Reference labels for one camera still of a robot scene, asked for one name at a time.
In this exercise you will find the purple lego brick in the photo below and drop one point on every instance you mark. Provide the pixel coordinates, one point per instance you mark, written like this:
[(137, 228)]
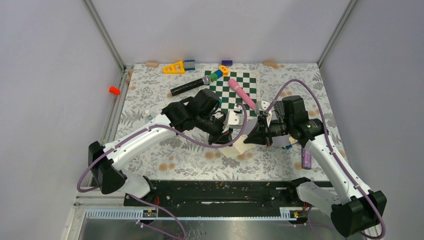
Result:
[(227, 62)]

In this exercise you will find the grey lego baseplate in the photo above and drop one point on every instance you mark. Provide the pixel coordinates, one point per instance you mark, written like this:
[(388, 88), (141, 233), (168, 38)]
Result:
[(278, 108)]

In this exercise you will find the green white chessboard mat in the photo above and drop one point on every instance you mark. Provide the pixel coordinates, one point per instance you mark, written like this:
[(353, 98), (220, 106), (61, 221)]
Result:
[(249, 81)]

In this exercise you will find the black toy microphone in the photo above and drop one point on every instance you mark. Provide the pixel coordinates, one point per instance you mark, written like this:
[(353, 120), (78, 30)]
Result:
[(205, 80)]

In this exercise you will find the floral table cloth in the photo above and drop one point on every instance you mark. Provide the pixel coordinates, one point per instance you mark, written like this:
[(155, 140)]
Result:
[(178, 159)]

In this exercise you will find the wooden cylinder block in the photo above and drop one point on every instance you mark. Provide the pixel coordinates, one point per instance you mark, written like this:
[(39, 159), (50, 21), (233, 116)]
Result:
[(271, 64), (151, 64)]

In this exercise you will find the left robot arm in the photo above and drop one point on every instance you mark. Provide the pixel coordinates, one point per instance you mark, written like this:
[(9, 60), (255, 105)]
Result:
[(107, 162)]

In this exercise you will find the wooden cylinder block left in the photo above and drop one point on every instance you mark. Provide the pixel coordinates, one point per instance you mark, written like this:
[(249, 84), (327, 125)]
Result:
[(151, 64)]

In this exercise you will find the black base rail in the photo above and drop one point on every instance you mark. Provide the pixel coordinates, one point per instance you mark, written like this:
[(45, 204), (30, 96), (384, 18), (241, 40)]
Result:
[(225, 199)]

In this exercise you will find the wooden cylinder block right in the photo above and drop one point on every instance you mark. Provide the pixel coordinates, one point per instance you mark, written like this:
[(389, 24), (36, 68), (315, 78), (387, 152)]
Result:
[(271, 64)]

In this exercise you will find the orange cap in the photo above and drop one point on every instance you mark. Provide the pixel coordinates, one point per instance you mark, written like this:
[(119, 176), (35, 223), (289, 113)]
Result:
[(115, 91)]

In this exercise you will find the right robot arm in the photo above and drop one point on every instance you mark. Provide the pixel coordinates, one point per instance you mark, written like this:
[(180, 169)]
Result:
[(354, 207)]

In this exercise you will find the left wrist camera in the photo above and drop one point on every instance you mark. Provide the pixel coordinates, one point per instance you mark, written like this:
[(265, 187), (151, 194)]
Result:
[(235, 119)]

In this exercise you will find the colourful block chain toy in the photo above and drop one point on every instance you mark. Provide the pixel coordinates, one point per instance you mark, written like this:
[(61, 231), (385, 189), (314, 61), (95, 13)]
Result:
[(222, 71)]

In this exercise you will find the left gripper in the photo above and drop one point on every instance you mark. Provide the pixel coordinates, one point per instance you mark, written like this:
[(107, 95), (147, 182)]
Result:
[(221, 137)]

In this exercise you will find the purple glitter microphone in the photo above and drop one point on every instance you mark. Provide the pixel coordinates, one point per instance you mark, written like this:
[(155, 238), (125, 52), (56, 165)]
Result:
[(306, 159)]

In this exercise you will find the blue lego brick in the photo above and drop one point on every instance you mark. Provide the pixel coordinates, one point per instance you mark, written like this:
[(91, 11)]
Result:
[(189, 65)]

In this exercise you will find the yellow triangle toy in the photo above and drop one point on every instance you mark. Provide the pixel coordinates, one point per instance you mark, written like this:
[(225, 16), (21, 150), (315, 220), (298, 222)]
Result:
[(175, 68)]

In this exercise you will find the small green white bottle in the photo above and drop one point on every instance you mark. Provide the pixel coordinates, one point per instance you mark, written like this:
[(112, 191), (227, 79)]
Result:
[(148, 115)]

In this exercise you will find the beige toy car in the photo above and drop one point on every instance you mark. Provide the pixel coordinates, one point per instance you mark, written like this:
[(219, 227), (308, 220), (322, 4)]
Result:
[(292, 141)]

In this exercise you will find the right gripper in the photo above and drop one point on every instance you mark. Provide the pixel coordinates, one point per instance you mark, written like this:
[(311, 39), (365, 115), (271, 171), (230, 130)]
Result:
[(261, 133)]

